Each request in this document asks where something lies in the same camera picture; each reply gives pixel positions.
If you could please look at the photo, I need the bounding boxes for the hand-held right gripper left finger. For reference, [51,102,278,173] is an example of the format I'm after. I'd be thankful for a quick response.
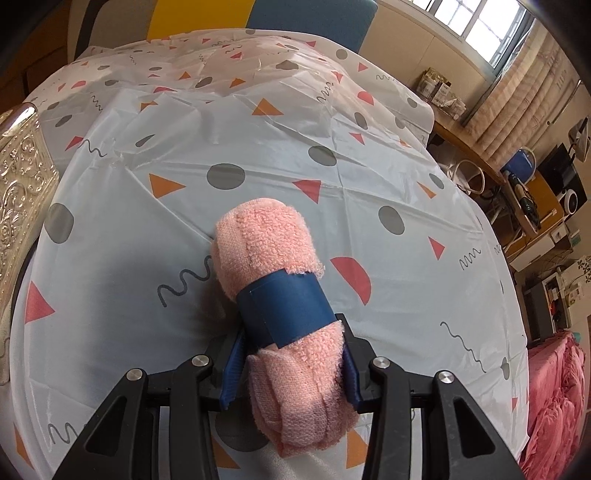
[53,332,250,480]

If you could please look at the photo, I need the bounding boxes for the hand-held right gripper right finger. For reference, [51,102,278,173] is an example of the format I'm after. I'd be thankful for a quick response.
[339,315,525,480]

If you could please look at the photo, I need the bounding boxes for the pink towel roll blue band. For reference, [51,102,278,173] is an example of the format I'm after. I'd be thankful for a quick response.
[211,196,359,459]

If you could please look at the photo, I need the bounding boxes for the pink quilt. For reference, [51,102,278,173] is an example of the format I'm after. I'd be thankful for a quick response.
[519,330,591,480]

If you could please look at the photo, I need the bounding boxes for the white storage cabinet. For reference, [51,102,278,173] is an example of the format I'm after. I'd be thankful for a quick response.
[526,258,591,334]

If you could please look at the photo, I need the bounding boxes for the patterned plastic bed sheet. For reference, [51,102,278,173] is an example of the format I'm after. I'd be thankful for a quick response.
[9,28,530,480]

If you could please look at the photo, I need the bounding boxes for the black hair styling tool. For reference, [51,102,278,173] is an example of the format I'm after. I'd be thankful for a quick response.
[505,172,542,232]

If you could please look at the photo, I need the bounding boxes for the wooden desk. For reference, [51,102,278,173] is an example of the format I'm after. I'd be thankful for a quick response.
[431,117,509,185]

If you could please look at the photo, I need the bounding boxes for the yellow wooden board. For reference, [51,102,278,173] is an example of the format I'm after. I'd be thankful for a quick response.
[503,173,570,260]

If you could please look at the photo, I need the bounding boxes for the ornate golden tissue box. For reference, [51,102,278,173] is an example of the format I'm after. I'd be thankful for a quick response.
[0,104,61,385]

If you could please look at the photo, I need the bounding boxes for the small white boxes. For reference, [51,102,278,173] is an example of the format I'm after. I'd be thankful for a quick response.
[436,83,468,119]

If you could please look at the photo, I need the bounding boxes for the black monitor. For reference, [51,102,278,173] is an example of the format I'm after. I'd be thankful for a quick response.
[538,143,588,204]

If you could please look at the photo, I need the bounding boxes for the brown patterned box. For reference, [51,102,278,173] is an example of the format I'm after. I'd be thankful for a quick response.
[418,68,445,100]

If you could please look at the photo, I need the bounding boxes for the beige striped curtain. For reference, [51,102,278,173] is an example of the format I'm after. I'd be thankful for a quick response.
[462,23,583,158]

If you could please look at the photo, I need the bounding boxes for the grey yellow blue headboard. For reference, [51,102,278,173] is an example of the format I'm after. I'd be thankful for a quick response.
[76,0,378,51]

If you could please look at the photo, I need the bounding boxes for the barred window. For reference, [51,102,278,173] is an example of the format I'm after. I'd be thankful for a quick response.
[416,0,536,70]

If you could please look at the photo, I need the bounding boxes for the wooden wardrobe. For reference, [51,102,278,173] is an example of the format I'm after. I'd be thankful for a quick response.
[0,0,80,93]

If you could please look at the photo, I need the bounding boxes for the white coiled cable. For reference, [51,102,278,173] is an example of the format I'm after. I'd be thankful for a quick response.
[445,159,486,198]

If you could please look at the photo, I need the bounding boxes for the blue pot with handle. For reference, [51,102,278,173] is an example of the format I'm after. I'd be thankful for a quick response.
[501,147,537,179]

